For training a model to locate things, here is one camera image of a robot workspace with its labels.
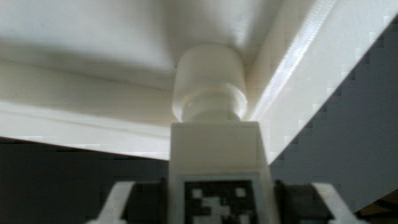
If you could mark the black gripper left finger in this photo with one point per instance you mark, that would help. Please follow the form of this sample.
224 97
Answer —
135 204

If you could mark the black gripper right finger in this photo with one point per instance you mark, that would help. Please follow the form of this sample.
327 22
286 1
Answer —
311 205

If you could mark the white square tabletop part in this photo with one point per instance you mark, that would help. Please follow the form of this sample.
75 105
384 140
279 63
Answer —
89 52

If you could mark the white leg with tag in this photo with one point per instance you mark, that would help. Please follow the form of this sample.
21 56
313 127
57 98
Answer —
220 188

